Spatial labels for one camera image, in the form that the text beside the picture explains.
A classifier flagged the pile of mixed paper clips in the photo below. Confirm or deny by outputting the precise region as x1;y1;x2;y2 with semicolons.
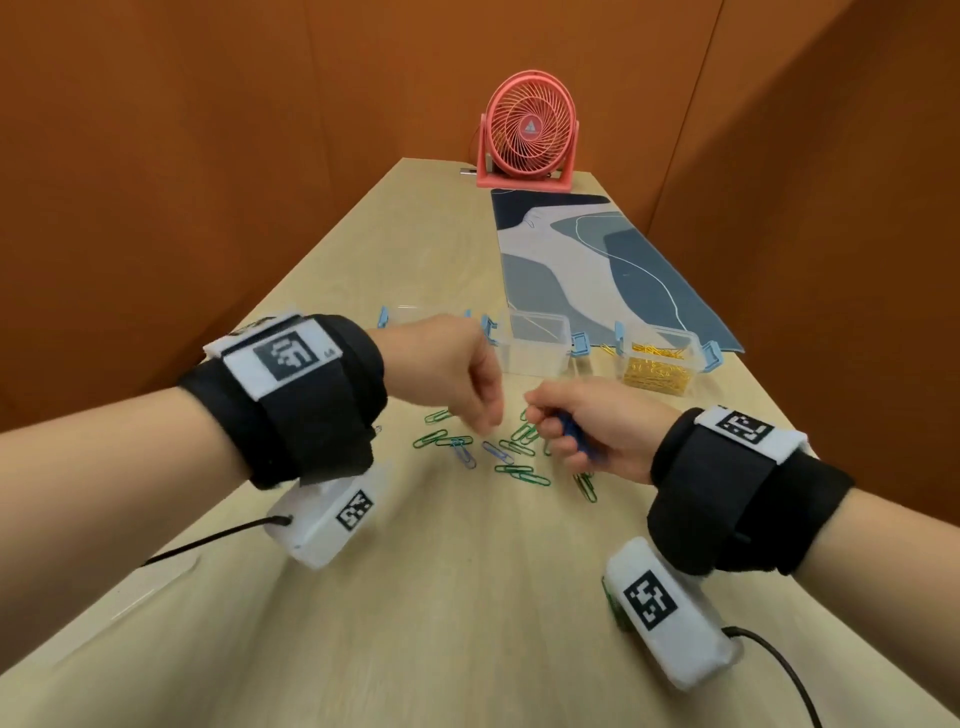
412;408;599;504

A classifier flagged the black left camera cable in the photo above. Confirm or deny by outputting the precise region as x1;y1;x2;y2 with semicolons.
142;515;294;568

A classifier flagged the bunch of blue paper clips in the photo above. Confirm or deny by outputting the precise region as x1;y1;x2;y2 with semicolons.
554;412;601;463

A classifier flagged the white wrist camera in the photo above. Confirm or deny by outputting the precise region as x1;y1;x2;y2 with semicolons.
263;461;395;571
603;536;744;691

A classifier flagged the blue patterned desk mat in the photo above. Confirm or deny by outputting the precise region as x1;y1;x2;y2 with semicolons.
491;188;745;354

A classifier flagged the black camera cable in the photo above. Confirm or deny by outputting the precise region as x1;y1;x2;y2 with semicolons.
142;515;294;568
721;626;825;728

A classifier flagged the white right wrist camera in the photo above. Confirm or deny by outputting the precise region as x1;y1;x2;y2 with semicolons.
603;536;744;691

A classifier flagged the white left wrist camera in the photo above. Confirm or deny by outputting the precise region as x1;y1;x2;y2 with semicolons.
263;461;395;571

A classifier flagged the black right camera cable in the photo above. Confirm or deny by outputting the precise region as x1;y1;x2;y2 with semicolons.
721;626;825;728

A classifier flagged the single green paper clip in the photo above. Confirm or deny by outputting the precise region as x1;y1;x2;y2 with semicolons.
601;577;633;633

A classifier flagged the person's left forearm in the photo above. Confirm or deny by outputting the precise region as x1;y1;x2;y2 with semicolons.
0;386;253;673

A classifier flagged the heap of gold paper clips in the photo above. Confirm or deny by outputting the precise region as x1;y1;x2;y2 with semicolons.
622;343;693;394

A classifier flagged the black left wristband with tags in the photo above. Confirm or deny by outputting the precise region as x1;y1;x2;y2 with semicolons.
178;311;389;493

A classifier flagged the person's left hand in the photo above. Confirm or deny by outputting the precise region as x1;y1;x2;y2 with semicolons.
369;313;506;438

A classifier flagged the person's right hand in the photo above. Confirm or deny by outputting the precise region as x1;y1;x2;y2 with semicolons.
523;377;683;487

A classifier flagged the pink desk fan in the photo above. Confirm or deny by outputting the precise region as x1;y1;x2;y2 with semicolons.
476;69;581;191

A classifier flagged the person's right forearm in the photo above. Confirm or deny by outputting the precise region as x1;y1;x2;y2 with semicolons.
793;487;960;721

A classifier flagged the clear box with blue latches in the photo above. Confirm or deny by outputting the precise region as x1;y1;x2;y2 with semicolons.
479;311;592;379
376;303;474;331
613;322;724;396

